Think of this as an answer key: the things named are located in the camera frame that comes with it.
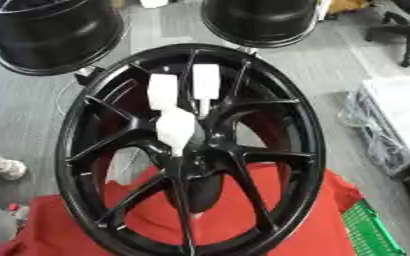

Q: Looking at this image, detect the white box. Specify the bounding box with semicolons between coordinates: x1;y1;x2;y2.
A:
360;75;410;160

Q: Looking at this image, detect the black wheel rim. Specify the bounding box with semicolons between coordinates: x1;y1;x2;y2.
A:
0;0;128;77
199;0;323;49

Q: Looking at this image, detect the person's shoe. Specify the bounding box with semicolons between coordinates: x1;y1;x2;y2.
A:
0;155;29;181

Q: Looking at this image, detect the black spoked wheel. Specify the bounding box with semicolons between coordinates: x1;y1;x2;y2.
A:
52;43;328;256

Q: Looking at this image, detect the green plastic crate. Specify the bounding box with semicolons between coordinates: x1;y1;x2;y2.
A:
339;198;408;256

